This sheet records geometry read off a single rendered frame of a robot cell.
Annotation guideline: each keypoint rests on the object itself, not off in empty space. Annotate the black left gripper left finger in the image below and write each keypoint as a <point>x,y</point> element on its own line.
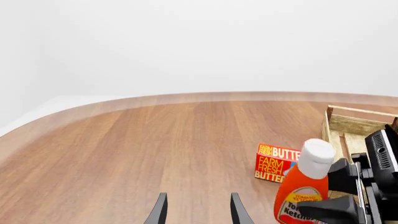
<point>160,211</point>

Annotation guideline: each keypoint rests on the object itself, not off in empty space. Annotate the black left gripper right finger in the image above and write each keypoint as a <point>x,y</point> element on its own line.
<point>238,212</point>

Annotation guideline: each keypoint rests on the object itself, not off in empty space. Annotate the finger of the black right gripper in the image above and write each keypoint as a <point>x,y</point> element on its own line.
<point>342,178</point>
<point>335,210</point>

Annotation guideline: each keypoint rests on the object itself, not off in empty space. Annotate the red tomato ketchup bottle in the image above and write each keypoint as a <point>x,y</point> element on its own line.
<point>306,184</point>

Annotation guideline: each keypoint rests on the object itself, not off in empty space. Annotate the wooden slat tray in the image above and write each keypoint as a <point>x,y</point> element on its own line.
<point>348,126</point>

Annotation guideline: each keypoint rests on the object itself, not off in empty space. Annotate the flat black plate on stalk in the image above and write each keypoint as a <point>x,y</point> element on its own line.
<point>382,151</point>

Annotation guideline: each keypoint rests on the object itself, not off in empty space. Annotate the red butter box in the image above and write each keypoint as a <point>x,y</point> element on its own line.
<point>271,164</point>

